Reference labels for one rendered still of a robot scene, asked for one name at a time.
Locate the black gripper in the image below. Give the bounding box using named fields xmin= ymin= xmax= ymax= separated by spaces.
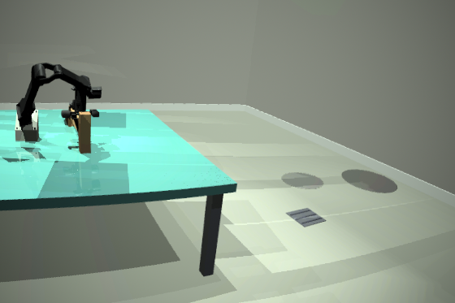
xmin=62 ymin=99 xmax=99 ymax=131

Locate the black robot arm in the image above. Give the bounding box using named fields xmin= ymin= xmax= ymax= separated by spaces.
xmin=16 ymin=63 xmax=102 ymax=126

